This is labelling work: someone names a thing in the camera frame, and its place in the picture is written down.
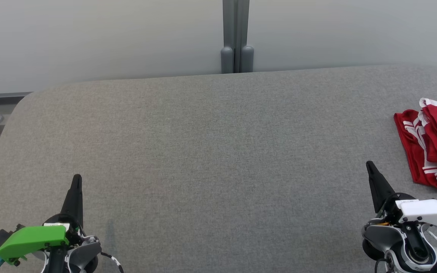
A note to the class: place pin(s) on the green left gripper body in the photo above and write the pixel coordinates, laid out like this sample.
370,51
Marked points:
32,237

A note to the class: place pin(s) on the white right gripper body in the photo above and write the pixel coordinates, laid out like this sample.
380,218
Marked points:
427,212

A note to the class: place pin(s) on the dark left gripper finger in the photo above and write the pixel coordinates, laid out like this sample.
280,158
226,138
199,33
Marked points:
75,201

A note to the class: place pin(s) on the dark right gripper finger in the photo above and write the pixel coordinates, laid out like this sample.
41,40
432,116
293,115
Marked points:
379,189

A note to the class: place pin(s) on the grey partition post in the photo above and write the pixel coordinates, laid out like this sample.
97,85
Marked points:
237,38

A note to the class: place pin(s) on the red basketball jersey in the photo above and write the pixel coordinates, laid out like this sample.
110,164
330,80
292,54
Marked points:
415,159

